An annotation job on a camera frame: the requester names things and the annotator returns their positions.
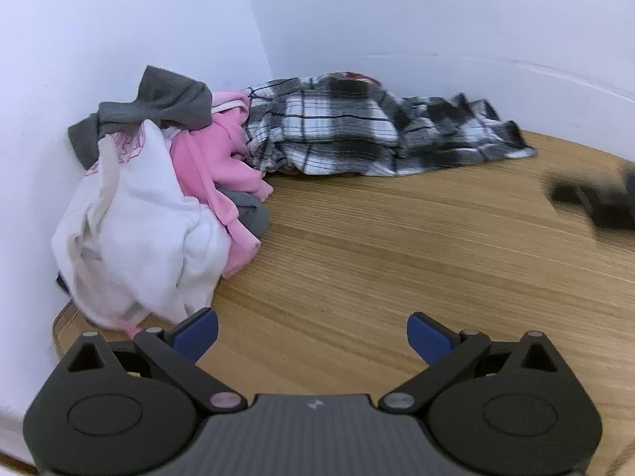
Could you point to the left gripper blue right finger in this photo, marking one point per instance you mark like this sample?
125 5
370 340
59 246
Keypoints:
448 355

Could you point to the black white plaid shirt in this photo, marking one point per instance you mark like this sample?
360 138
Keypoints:
339 123

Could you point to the white garment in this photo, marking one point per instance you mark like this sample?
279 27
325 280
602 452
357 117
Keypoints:
131 244

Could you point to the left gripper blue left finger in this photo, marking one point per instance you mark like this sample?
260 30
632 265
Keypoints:
172 356

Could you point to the grey sweatshirt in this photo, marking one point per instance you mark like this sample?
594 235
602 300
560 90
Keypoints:
171 101

